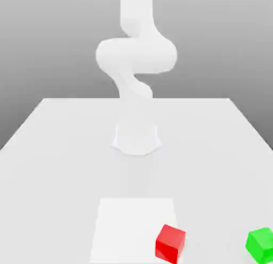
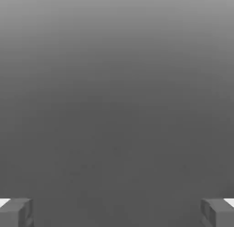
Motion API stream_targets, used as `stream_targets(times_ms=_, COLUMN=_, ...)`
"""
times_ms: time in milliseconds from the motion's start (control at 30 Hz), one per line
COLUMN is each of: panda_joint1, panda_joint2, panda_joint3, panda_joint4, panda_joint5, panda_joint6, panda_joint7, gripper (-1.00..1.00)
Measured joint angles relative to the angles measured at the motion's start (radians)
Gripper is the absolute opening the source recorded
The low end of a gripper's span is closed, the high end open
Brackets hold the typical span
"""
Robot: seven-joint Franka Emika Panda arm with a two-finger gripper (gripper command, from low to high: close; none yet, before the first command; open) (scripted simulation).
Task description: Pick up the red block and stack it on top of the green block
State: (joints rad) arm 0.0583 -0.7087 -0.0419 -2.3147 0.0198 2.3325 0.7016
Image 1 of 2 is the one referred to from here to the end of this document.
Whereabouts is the small red cube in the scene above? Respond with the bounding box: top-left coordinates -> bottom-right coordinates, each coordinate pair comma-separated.
155,224 -> 187,264

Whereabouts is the small green cube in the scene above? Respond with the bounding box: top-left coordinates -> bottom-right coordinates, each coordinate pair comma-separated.
245,227 -> 273,264

